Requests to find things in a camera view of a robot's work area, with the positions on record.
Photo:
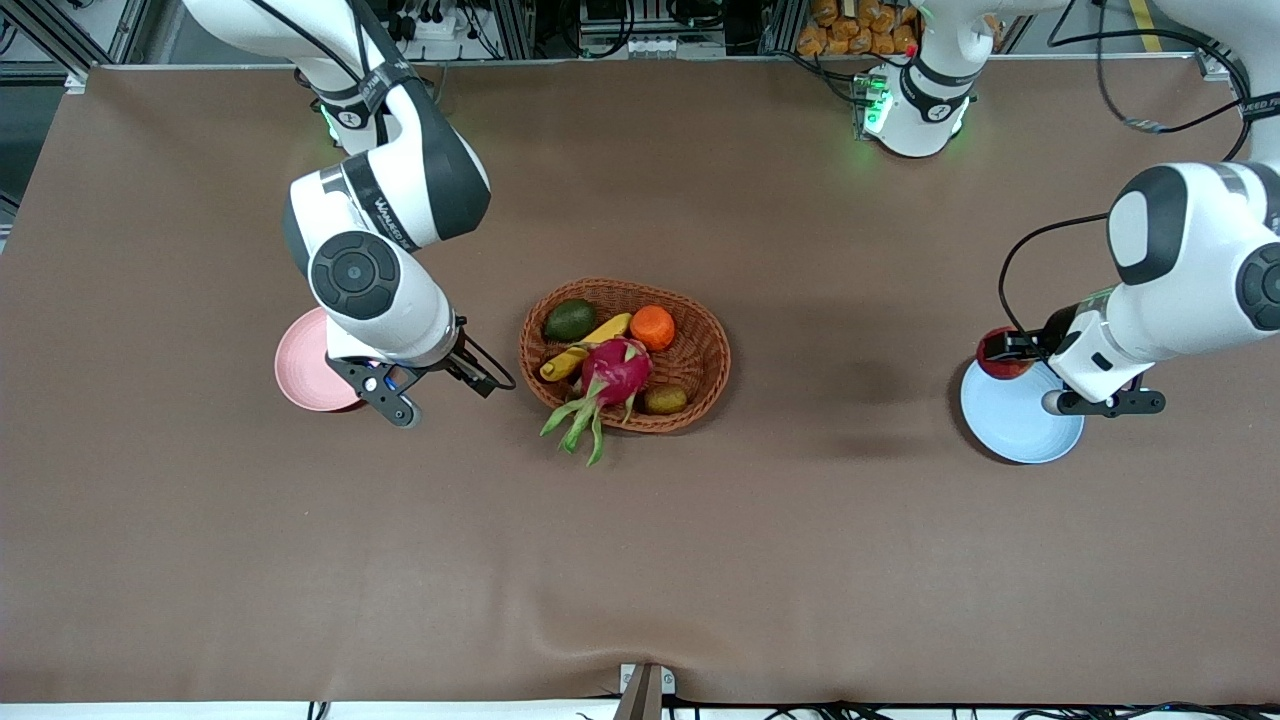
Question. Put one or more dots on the pink plate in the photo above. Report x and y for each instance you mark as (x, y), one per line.
(300, 365)

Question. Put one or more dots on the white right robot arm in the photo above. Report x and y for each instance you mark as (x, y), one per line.
(400, 300)

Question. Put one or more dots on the aluminium frame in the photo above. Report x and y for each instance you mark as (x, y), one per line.
(75, 80)
(1215, 65)

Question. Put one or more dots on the brown table cover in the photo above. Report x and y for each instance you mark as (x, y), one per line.
(640, 560)

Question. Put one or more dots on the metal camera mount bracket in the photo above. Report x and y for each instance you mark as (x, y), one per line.
(643, 690)

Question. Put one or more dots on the blue plate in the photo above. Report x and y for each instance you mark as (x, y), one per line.
(1010, 425)

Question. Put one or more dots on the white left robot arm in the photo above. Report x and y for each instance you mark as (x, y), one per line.
(1190, 270)

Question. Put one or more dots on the pile of bread rolls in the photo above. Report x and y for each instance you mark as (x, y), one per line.
(855, 30)

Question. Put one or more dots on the orange fruit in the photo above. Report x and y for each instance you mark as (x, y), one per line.
(653, 327)

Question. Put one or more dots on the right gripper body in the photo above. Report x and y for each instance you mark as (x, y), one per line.
(462, 361)

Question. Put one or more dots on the red apple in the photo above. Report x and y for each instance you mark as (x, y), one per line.
(995, 368)

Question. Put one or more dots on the olive kiwi fruit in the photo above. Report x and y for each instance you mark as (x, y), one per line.
(665, 399)

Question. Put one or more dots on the yellow banana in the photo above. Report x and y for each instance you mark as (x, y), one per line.
(562, 364)

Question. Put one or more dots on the white power strip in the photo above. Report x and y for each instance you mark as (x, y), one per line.
(425, 28)
(670, 47)

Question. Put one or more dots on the brown wicker basket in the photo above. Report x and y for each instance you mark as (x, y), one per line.
(620, 295)

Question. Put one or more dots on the pink dragon fruit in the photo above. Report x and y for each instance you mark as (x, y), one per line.
(617, 370)

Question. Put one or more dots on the green avocado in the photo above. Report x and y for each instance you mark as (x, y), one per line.
(570, 320)

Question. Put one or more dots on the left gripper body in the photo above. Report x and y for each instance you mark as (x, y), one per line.
(1052, 326)

